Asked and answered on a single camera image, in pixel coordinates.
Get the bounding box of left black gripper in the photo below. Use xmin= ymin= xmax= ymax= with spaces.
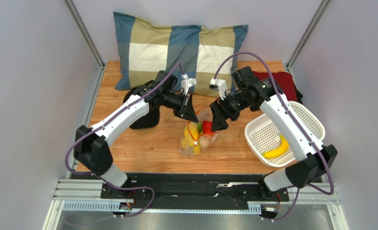
xmin=162 ymin=92 xmax=198 ymax=124

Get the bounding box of red toy bell pepper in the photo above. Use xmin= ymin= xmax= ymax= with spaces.
xmin=202 ymin=120 xmax=213 ymax=134

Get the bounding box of green toy vegetable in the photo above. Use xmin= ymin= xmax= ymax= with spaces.
xmin=197 ymin=123 xmax=203 ymax=133

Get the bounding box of yellow toy mango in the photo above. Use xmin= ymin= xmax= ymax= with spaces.
xmin=184 ymin=122 xmax=199 ymax=141
xmin=179 ymin=138 xmax=201 ymax=155

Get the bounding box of beige toy garlic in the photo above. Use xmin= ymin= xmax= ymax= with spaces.
xmin=198 ymin=136 xmax=210 ymax=150

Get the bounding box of clear zip top bag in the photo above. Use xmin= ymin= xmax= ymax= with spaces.
xmin=179 ymin=107 xmax=220 ymax=156

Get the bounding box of yellow toy banana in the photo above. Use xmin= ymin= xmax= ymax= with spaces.
xmin=262 ymin=135 xmax=289 ymax=159

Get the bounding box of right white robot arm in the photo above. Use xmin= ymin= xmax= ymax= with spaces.
xmin=210 ymin=66 xmax=337 ymax=192

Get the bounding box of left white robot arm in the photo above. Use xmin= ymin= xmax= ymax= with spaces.
xmin=71 ymin=70 xmax=198 ymax=187

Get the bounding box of black baseball cap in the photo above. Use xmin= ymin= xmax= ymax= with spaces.
xmin=123 ymin=85 xmax=160 ymax=130

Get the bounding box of white perforated plastic basket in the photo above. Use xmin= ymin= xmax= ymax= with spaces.
xmin=244 ymin=101 xmax=325 ymax=168

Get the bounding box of checkered blue beige pillow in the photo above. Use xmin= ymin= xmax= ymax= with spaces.
xmin=113 ymin=12 xmax=249 ymax=97

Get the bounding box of dark red folded cloth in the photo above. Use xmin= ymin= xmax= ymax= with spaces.
xmin=253 ymin=71 xmax=297 ymax=96

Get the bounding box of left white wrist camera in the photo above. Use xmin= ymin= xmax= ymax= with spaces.
xmin=181 ymin=74 xmax=197 ymax=95

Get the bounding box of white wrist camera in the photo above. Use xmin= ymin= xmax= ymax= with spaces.
xmin=181 ymin=74 xmax=197 ymax=95
xmin=209 ymin=78 xmax=228 ymax=100

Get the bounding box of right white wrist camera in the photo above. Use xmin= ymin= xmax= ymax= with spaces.
xmin=209 ymin=78 xmax=228 ymax=100

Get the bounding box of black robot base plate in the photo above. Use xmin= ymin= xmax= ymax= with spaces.
xmin=101 ymin=173 xmax=289 ymax=210

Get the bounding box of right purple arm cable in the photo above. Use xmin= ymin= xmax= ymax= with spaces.
xmin=212 ymin=52 xmax=335 ymax=222

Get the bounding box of aluminium frame rail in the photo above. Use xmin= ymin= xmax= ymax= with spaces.
xmin=44 ymin=179 xmax=348 ymax=230

